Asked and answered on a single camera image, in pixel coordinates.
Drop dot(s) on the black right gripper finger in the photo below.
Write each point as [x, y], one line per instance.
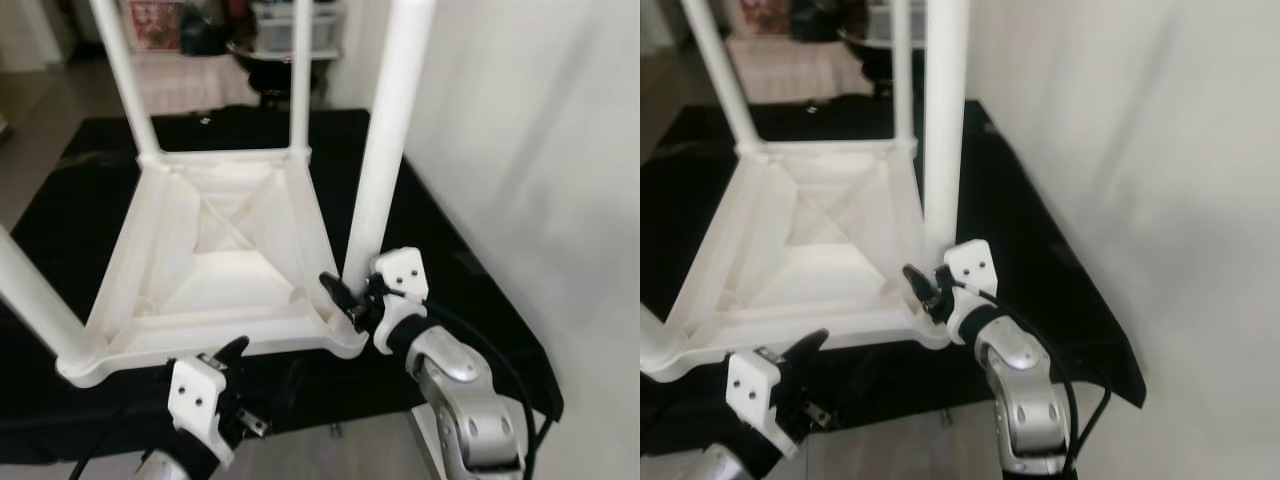
[920, 284]
[338, 292]

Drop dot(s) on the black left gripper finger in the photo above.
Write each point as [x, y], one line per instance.
[232, 352]
[808, 346]

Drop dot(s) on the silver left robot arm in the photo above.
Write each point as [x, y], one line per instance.
[175, 462]
[725, 462]

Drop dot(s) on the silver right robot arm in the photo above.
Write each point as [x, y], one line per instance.
[465, 410]
[1025, 400]

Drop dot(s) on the black stool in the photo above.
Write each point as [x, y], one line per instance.
[882, 80]
[275, 90]

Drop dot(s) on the clear plastic drawer box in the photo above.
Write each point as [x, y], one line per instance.
[270, 25]
[880, 20]

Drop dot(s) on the black bag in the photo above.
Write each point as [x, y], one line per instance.
[205, 35]
[815, 20]

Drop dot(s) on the red printed carton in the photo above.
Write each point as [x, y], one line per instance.
[155, 25]
[765, 15]

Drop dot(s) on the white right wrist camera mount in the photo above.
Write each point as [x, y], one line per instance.
[402, 275]
[972, 268]

